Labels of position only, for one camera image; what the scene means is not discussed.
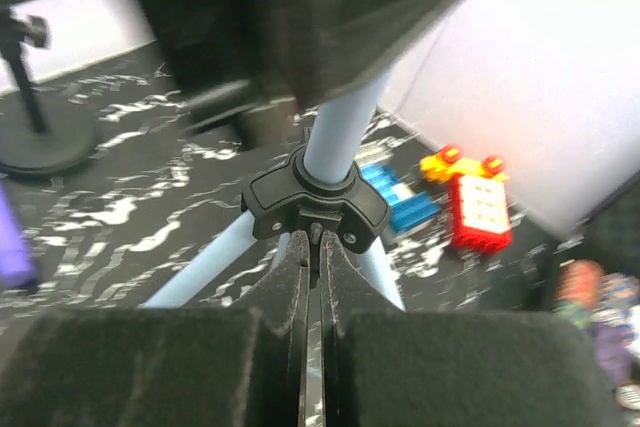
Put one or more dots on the black microphone stand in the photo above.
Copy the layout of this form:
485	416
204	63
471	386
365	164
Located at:
39	138

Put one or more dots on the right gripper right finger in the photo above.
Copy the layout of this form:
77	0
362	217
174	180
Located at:
386	367

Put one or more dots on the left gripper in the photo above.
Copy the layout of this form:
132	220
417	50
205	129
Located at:
214	52

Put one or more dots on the orange yellow toy piece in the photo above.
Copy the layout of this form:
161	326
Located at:
450	161

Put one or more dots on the light blue music stand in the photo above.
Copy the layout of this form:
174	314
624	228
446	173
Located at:
319	183

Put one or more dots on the red toy brick block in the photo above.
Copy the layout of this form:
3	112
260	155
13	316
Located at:
480	219

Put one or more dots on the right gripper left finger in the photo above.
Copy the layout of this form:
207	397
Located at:
237	366

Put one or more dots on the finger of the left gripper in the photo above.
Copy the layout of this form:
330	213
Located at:
327	48

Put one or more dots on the black poker chip case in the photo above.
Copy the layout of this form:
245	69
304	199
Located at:
595	286

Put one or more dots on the blue toy brick block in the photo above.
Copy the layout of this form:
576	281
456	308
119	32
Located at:
411	211

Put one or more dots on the purple toy microphone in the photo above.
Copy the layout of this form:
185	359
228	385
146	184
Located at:
17	266

